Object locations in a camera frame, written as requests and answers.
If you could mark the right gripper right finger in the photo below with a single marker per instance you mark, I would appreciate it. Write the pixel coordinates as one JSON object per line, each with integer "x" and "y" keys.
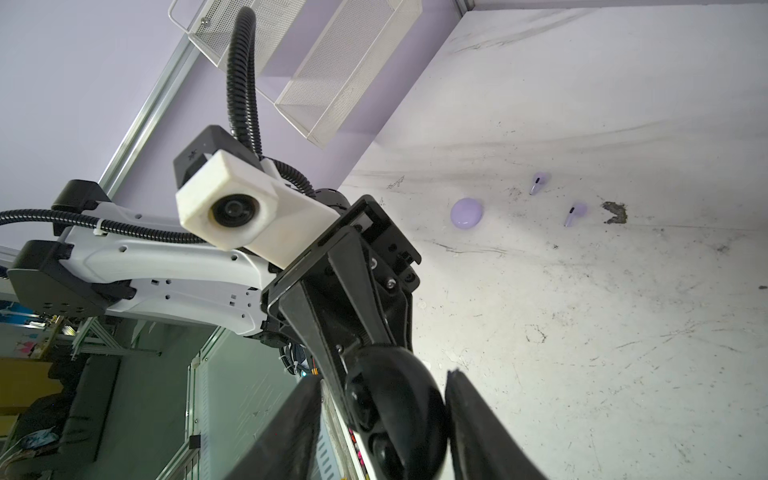
{"x": 481, "y": 447}

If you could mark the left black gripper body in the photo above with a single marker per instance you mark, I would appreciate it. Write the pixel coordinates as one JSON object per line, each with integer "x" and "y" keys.
{"x": 368, "y": 217}

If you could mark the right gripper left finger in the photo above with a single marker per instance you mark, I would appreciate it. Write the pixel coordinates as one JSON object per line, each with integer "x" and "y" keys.
{"x": 286, "y": 448}

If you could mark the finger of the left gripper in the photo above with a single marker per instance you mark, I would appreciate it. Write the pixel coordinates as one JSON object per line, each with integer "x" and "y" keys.
{"x": 323, "y": 317}
{"x": 374, "y": 286}

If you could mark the lilac round disc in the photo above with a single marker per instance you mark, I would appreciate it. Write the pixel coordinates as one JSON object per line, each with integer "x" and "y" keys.
{"x": 466, "y": 213}

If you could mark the black earbud charging case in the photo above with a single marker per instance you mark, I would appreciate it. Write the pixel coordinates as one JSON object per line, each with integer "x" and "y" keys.
{"x": 398, "y": 412}

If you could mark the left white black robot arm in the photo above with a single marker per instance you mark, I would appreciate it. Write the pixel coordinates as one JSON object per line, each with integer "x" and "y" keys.
{"x": 103, "y": 257}

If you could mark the lilac earbud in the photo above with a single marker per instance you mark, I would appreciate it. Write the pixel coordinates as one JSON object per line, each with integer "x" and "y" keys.
{"x": 577, "y": 210}
{"x": 539, "y": 182}

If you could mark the white mesh shelf lower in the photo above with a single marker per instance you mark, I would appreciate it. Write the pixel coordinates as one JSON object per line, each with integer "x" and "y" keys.
{"x": 349, "y": 54}

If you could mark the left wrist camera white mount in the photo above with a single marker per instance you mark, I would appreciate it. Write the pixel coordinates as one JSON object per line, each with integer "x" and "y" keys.
{"x": 229, "y": 199}

